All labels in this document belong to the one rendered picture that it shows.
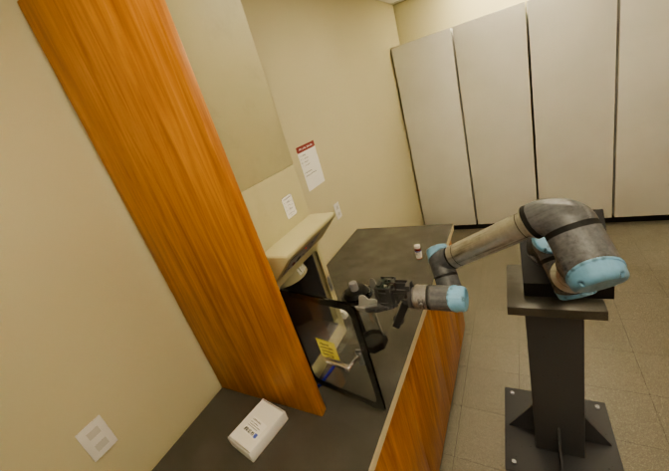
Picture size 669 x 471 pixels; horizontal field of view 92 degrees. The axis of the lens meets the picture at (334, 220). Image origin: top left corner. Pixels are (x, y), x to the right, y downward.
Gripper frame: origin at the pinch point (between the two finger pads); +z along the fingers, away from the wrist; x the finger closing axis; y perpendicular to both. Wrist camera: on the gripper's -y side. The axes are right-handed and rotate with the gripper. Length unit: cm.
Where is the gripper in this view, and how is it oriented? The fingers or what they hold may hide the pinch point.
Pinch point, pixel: (358, 299)
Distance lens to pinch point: 116.3
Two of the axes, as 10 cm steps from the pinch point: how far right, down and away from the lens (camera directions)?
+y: -2.8, -9.0, -3.4
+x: -4.4, 4.3, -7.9
